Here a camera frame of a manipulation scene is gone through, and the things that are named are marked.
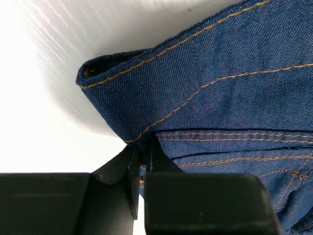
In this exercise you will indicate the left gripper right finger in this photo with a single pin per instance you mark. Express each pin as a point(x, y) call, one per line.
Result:
point(178, 203)

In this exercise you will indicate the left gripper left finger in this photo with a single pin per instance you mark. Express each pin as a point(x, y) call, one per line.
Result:
point(104, 202)

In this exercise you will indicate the dark blue denim trousers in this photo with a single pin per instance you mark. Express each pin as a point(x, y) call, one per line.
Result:
point(231, 94)

